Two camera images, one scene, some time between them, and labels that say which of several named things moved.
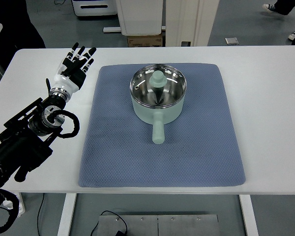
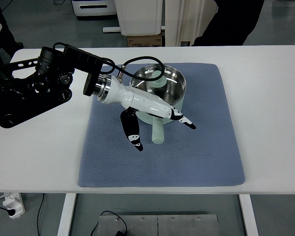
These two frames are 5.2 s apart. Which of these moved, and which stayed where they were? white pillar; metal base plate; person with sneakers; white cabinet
Moved: person with sneakers
Stayed: metal base plate; white cabinet; white pillar
